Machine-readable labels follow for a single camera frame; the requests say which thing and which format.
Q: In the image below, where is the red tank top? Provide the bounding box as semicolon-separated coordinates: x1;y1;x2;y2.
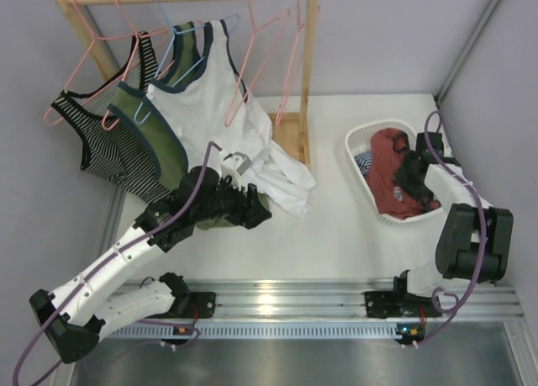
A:
366;128;440;219

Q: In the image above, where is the pink hanger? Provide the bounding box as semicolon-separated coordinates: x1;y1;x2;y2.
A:
224;0;292;128
102;0;203;131
275;0;308;126
43;0;169;127

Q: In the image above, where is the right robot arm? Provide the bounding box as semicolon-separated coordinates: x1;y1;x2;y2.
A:
392;132;514;316

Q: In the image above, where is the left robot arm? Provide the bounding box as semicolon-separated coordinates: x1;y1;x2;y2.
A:
29;167;272;363

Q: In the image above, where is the black white striped tank top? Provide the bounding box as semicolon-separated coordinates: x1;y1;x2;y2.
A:
51;38;188;204

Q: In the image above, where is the blue striped garment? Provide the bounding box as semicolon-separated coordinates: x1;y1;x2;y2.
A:
354;151;373;178

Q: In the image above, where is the white plastic laundry basket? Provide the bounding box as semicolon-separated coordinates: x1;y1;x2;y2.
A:
344;119;444;225

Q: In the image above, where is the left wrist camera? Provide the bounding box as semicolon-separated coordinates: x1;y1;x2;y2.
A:
219;150;251;177

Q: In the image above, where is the aluminium mounting rail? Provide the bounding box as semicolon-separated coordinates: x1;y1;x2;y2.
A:
104;278;525;320

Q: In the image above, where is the blue wire hanger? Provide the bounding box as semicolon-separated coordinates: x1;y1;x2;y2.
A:
134;0;240;125

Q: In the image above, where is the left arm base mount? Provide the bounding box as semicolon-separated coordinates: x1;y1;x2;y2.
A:
148;272;216;320

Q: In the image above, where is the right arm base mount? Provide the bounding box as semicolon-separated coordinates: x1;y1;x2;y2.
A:
364;272;441;319

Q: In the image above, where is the slotted cable duct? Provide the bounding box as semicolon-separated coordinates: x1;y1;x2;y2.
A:
111;322;425;340

